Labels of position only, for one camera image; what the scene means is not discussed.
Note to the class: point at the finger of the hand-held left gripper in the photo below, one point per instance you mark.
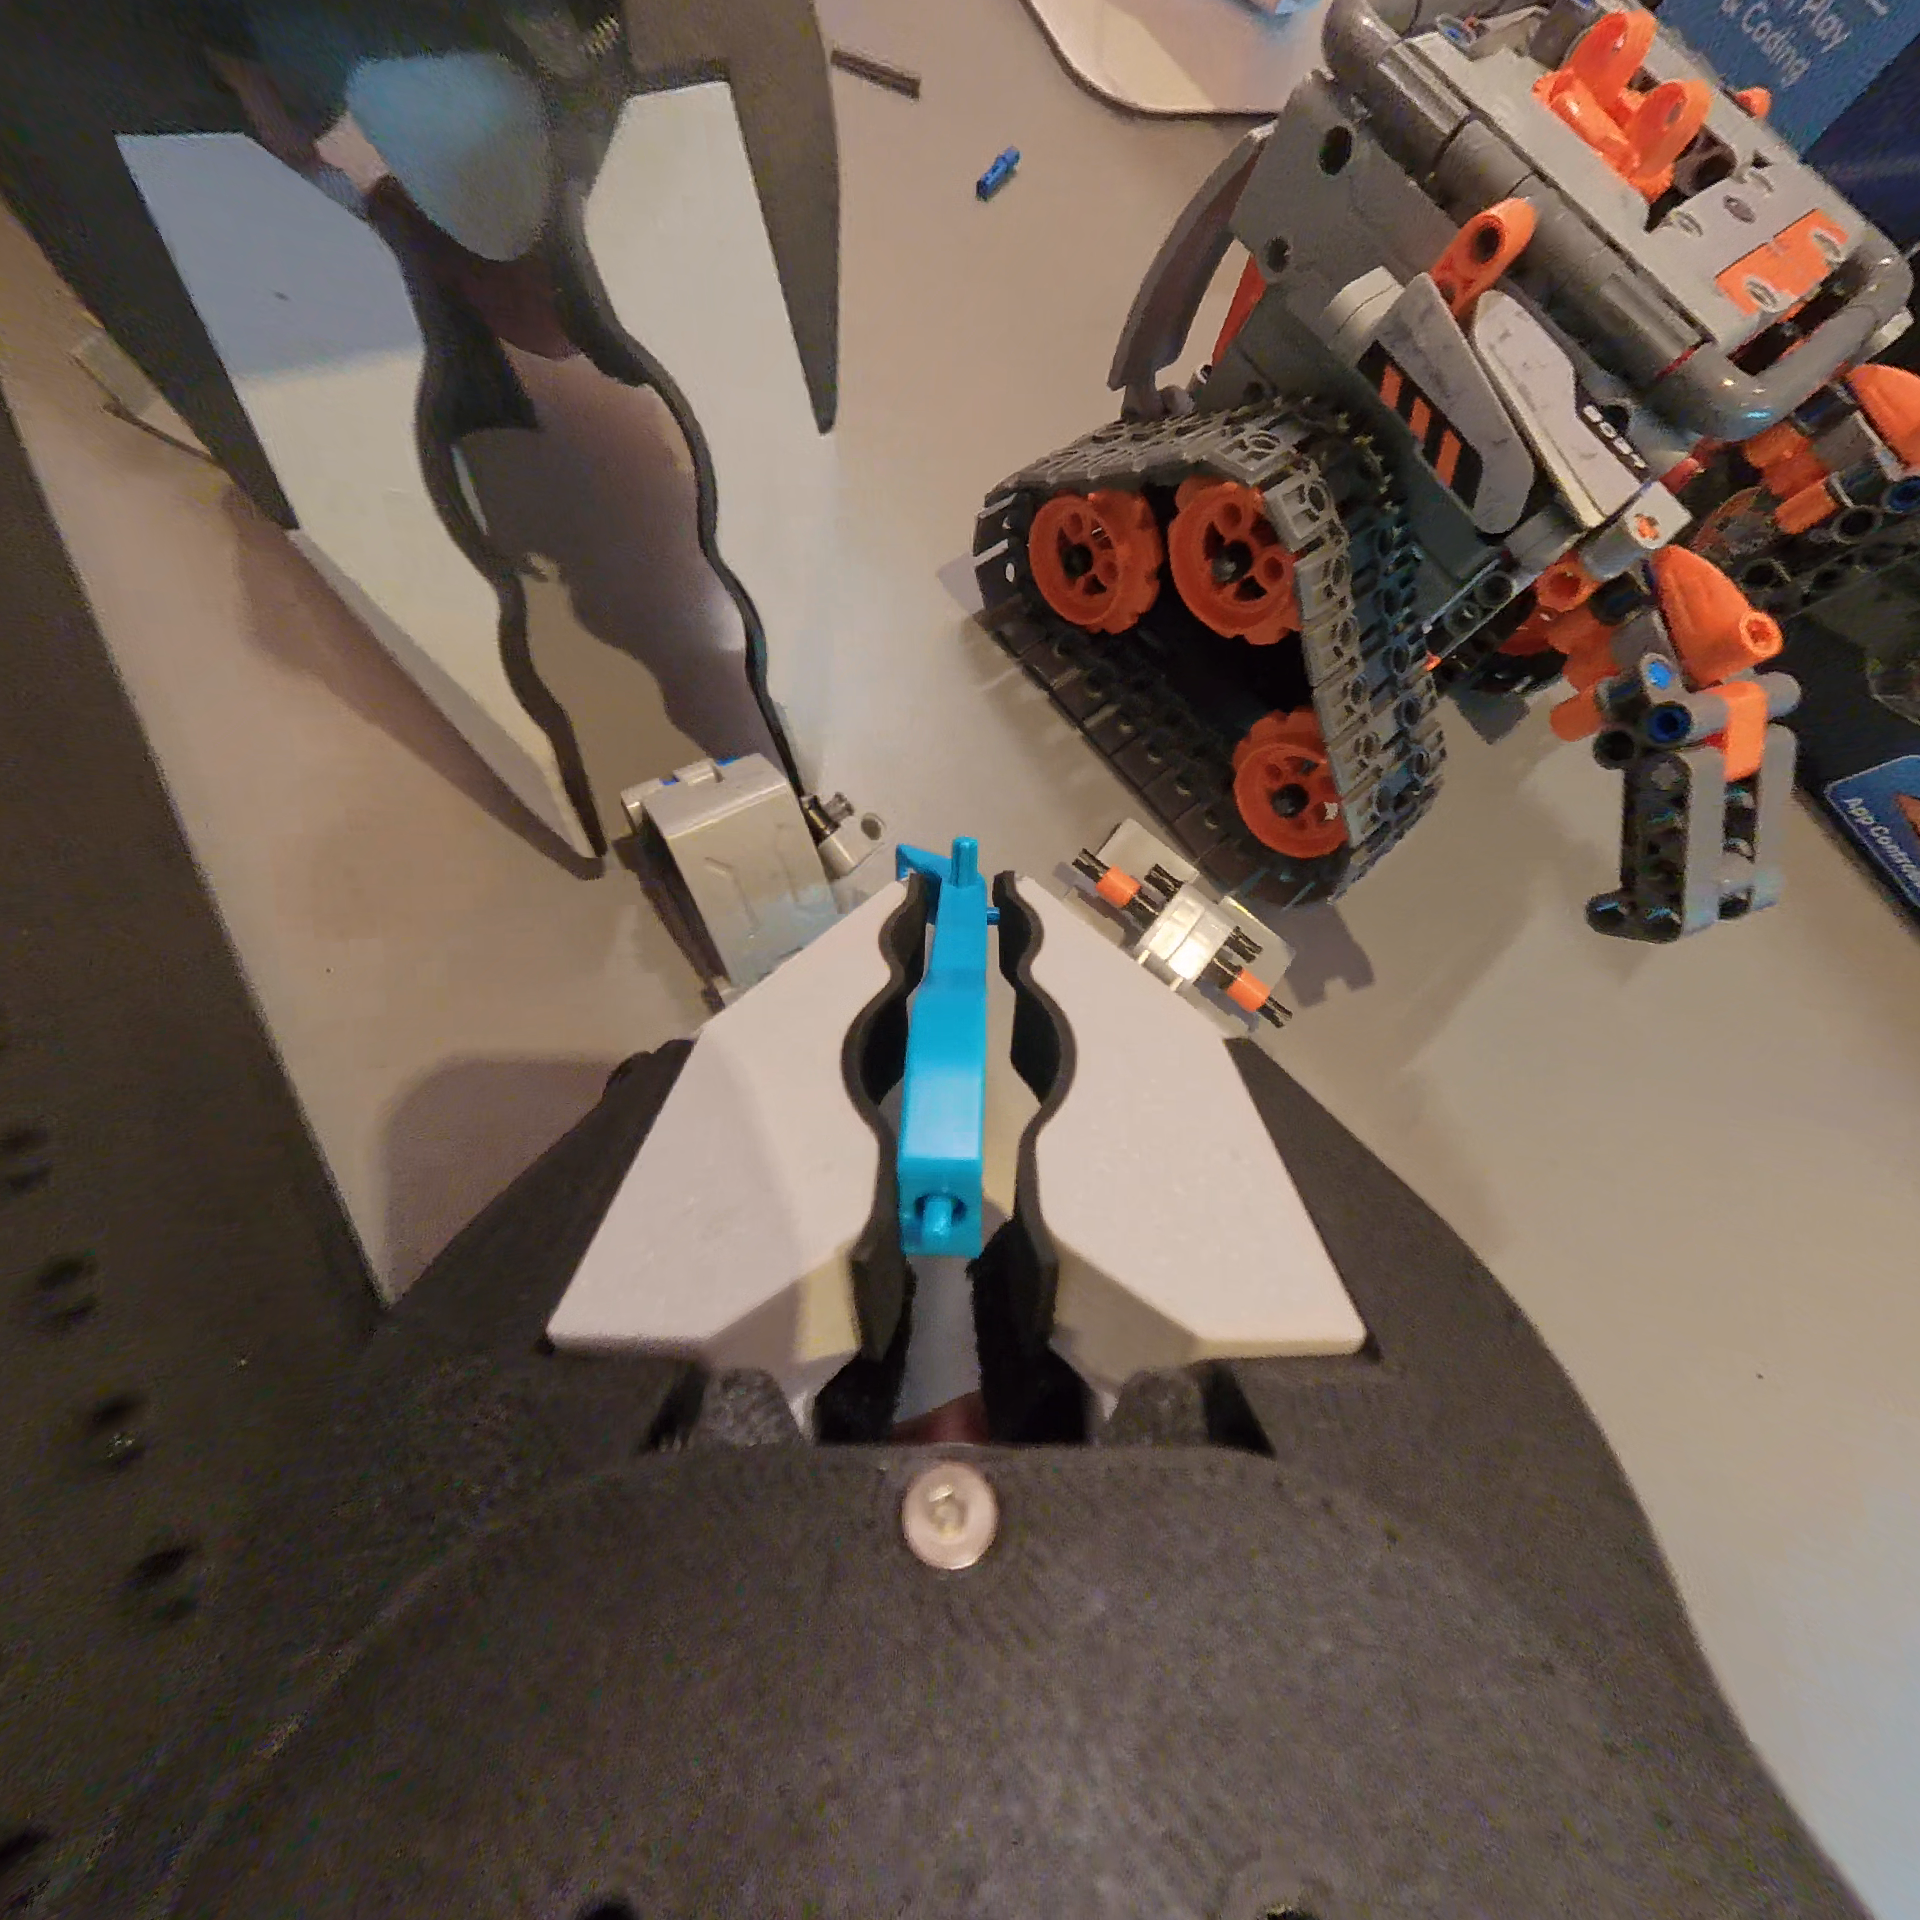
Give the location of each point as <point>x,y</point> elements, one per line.
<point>758,511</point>
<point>332,362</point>

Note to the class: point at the blue cardboard box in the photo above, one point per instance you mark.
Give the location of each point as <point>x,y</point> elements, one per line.
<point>1836,55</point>

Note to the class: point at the white flat sheet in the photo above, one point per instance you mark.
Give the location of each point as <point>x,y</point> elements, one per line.
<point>1172,47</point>

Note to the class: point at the blue plastic separator tool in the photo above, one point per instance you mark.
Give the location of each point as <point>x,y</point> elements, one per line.
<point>942,1052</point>

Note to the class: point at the grey building brick block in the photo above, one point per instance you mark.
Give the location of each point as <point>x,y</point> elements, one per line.
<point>727,865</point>

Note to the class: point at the grey orange tracked toy robot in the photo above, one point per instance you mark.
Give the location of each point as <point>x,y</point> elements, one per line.
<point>1442,452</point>

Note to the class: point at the black perforated board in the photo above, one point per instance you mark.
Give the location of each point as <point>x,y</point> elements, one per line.
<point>123,1200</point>

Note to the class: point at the short black axle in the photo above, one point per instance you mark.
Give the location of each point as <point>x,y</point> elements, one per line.
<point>874,68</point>

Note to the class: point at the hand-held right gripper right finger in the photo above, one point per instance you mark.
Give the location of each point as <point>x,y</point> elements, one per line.
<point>1187,1200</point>

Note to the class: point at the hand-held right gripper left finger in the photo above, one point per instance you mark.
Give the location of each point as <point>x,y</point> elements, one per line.
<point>738,1200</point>

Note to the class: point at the small grey orange connector assembly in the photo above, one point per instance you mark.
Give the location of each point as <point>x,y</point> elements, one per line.
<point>1187,930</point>

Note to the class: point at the small blue pin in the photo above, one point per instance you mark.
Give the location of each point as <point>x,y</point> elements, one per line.
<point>997,173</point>

